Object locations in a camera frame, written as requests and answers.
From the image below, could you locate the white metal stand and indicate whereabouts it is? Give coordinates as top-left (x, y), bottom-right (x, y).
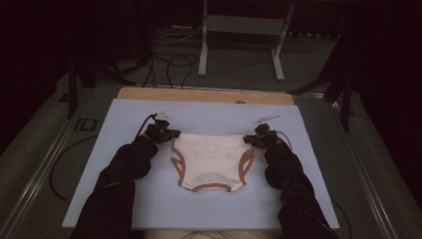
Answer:
top-left (197, 0), bottom-right (296, 83)

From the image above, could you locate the thin black cable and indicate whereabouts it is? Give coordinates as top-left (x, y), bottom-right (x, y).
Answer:
top-left (142, 53), bottom-right (157, 88)

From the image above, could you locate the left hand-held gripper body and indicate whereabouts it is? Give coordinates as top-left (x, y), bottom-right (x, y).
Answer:
top-left (143, 111), bottom-right (175, 144)

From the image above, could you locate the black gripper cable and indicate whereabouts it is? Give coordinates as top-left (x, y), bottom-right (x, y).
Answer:
top-left (133, 113), bottom-right (158, 143)
top-left (274, 129), bottom-right (352, 239)

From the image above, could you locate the light blue mat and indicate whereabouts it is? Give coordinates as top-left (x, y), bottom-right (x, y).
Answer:
top-left (62, 98), bottom-right (340, 231)

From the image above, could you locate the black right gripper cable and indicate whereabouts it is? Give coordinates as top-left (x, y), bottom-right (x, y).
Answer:
top-left (274, 129), bottom-right (352, 239)

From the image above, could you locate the cream baby bodysuit brown trim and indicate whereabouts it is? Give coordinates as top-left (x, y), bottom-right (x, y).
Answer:
top-left (170, 132), bottom-right (257, 193)

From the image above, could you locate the black cable on floor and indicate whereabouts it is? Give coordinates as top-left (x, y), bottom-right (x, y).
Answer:
top-left (49, 133), bottom-right (100, 203)

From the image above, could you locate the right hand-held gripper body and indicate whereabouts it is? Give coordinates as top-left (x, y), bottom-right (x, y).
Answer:
top-left (253, 115), bottom-right (283, 149)

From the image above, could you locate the white cable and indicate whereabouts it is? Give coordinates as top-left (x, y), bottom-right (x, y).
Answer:
top-left (152, 27), bottom-right (202, 45)

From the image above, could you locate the black tripod stand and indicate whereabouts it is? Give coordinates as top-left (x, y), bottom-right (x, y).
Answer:
top-left (288, 33), bottom-right (353, 133)
top-left (66, 54), bottom-right (137, 120)

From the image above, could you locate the aluminium frame rail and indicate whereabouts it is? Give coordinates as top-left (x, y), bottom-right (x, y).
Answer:
top-left (0, 99), bottom-right (98, 239)
top-left (326, 98), bottom-right (422, 239)

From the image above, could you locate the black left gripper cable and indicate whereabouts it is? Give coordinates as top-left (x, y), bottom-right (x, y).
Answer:
top-left (133, 113), bottom-right (158, 143)

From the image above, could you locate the looped black cable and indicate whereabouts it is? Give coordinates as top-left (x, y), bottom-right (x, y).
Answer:
top-left (165, 53), bottom-right (199, 90)

